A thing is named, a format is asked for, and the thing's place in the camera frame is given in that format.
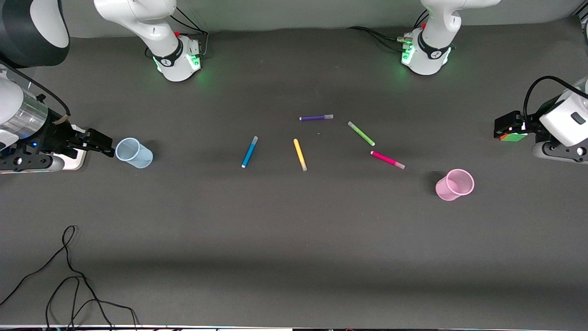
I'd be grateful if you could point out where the blue marker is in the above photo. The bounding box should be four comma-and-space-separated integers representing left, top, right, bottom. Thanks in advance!
241, 136, 259, 169

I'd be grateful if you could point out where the white rounded plastic block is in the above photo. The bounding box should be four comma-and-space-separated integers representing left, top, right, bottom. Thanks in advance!
59, 126, 87, 171

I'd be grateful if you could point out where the translucent blue plastic cup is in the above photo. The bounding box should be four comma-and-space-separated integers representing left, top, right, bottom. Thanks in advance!
115, 137, 153, 169

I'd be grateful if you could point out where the translucent pink plastic cup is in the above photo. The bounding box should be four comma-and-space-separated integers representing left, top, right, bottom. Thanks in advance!
435, 169, 475, 202

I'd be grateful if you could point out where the pink marker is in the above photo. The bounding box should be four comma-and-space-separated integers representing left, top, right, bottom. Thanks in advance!
370, 151, 406, 170

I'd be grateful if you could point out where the green marker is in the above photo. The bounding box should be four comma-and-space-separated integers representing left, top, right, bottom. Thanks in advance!
347, 121, 376, 147

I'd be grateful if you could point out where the yellow marker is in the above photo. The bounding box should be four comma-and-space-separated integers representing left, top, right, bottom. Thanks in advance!
293, 138, 307, 172

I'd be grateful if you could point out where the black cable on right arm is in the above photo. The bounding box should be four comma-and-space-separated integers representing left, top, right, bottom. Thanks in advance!
0, 59, 72, 116

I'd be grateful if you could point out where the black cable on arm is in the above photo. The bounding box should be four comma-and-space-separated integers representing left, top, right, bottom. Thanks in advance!
523, 75, 580, 121
0, 59, 72, 116

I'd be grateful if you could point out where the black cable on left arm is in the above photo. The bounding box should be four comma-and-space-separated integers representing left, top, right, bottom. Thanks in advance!
523, 75, 580, 121

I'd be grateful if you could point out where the thin black looped table cable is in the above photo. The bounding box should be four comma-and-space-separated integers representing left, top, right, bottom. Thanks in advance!
0, 225, 139, 331

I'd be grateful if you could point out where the black cable at right base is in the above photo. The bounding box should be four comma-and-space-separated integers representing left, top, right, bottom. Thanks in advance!
171, 6, 210, 58

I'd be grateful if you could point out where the black cable at base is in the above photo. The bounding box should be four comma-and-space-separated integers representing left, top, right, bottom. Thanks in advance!
171, 6, 210, 58
347, 26, 409, 50

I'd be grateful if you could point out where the black cable at left base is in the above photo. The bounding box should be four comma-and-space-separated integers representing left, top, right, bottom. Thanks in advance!
347, 26, 409, 50

